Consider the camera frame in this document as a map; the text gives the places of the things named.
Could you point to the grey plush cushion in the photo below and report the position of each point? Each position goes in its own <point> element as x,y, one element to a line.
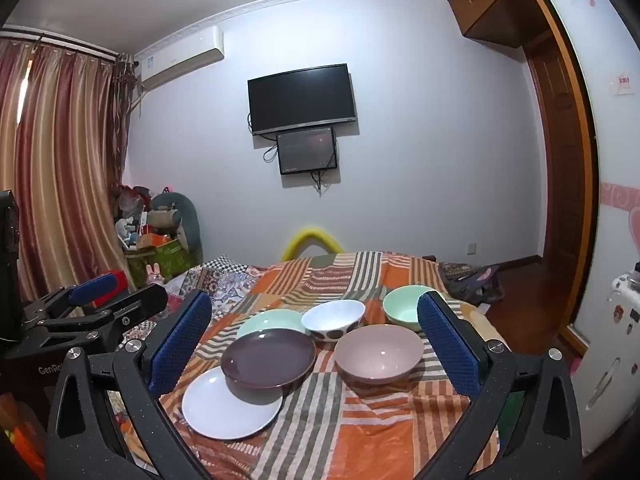
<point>187,215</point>

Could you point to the white spotted bowl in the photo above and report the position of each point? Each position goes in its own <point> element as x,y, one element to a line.
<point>334,317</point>

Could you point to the patchwork patterned blanket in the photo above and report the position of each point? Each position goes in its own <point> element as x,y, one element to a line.
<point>235,275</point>

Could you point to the pink bowl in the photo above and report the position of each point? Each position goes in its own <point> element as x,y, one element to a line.
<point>380,355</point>

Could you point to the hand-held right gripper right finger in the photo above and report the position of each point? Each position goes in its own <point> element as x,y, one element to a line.
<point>445,345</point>

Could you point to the dark bag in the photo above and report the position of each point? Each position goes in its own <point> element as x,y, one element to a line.
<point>470,280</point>

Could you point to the yellow foam tube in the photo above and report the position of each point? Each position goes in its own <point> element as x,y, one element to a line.
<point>310,236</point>

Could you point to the white air conditioner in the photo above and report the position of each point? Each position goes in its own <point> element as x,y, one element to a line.
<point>180,57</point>

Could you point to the mint green bowl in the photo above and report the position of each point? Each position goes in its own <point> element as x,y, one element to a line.
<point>402,305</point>

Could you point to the pink bunny plush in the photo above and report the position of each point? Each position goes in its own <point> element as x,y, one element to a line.
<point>155,272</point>

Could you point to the mint green plate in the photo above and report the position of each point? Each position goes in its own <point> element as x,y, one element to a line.
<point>272,319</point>

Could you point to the small paper wall label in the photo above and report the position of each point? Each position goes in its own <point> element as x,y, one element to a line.
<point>621,85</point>

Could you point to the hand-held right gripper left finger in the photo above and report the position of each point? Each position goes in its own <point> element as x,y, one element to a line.
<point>180,345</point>

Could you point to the pink heart wall sticker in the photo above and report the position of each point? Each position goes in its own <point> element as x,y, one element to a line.
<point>622,200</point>

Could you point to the dark purple plate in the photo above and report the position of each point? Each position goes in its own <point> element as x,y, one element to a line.
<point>267,360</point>

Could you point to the wall-mounted black television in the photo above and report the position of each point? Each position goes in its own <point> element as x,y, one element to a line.
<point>302,100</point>

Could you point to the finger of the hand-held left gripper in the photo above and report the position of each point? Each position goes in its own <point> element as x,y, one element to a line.
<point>97,287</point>
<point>135,310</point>

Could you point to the wooden overhead cabinet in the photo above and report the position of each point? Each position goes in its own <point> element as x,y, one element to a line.
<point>480,0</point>

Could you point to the brown wooden door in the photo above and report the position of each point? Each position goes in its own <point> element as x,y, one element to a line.
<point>560,185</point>

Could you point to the pile of toys and bags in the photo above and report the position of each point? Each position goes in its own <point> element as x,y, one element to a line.
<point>132,215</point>

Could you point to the striped red curtain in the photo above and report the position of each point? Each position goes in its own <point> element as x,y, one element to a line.
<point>60,160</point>

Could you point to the orange striped blanket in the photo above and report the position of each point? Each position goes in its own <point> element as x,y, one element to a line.
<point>350,425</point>

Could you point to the white plate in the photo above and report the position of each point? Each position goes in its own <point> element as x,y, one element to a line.
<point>225,410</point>

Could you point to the green cardboard box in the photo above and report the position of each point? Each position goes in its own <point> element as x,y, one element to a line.
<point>165,257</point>

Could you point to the small black wall monitor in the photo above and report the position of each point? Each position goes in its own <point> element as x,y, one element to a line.
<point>306,150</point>

